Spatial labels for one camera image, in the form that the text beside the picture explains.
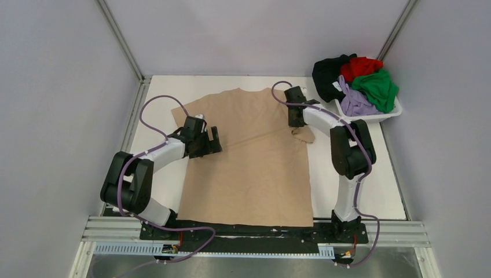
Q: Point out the lilac t-shirt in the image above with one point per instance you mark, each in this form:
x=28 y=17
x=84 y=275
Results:
x=354 y=102

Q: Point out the green t-shirt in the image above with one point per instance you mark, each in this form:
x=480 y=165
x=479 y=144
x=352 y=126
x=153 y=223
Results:
x=379 y=89

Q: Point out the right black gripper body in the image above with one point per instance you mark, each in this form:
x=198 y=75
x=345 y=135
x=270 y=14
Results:
x=295 y=123

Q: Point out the black t-shirt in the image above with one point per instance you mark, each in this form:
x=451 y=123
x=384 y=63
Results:
x=325 y=73

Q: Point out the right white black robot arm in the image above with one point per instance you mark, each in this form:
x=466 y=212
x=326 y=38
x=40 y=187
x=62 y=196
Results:
x=352 y=156

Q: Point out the red t-shirt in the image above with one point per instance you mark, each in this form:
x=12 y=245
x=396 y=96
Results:
x=360 y=66

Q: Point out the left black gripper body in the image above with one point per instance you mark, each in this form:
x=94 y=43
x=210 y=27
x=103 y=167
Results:
x=202 y=145

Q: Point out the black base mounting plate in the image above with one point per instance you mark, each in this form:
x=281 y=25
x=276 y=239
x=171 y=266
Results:
x=254 y=239

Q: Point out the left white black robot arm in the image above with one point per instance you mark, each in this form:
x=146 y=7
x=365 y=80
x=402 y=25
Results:
x=128 y=184

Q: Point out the aluminium frame rail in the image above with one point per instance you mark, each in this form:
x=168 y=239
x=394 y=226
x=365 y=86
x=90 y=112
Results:
x=121 y=236

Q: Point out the beige t-shirt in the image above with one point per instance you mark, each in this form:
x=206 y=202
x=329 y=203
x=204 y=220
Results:
x=261 y=176

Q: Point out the white plastic basket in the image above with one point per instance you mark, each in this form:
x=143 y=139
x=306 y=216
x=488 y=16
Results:
x=397 y=111

